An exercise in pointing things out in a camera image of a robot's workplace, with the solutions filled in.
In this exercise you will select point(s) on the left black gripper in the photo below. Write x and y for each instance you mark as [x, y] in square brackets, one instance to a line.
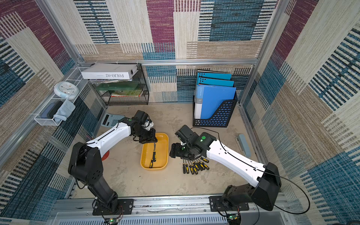
[152, 138]

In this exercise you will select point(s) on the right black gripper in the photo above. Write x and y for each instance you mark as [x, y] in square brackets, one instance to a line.
[180, 150]

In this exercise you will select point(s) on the yellow storage tray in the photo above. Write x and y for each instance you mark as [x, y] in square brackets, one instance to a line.
[162, 153]

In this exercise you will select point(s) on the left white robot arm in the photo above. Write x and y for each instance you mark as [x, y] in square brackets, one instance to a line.
[86, 158]

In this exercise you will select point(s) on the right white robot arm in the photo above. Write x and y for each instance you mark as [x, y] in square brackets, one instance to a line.
[263, 181]

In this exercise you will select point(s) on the pile of file tools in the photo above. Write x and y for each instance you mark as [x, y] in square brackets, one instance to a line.
[195, 166]

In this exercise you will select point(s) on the black perforated file holder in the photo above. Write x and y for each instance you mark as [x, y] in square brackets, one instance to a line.
[221, 117]

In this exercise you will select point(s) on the white folio box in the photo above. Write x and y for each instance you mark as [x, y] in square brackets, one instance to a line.
[105, 71]

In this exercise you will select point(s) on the teal calculator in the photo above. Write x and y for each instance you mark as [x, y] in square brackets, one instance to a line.
[110, 120]

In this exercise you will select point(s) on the red pen cup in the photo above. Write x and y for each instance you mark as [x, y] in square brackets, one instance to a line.
[105, 156]

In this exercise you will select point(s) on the blue front folder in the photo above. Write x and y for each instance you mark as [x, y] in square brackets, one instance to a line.
[209, 97]

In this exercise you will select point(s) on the green book on shelf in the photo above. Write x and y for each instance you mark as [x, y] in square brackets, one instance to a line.
[117, 86]

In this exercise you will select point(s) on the teal middle folder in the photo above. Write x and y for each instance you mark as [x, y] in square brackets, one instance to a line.
[216, 82]

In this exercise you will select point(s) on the teal folder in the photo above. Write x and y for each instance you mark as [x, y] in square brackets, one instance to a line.
[216, 82]
[213, 75]

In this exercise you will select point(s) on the teal rear folder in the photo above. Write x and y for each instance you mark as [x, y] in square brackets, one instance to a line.
[213, 75]

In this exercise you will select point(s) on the light blue cloth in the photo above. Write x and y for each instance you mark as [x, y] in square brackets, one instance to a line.
[64, 111]

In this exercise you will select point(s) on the white round clock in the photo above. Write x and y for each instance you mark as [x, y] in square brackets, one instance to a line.
[66, 90]

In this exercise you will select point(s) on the dark phone in basket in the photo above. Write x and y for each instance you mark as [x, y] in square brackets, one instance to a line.
[51, 110]

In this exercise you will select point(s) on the black wire shelf rack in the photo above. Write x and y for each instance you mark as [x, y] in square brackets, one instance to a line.
[139, 96]

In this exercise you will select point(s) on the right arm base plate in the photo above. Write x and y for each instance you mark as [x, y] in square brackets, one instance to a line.
[217, 204]

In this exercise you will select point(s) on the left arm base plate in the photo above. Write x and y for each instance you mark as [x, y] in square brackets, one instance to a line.
[123, 206]

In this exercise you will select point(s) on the white wire wall basket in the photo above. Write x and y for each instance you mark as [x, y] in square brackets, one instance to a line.
[74, 77]

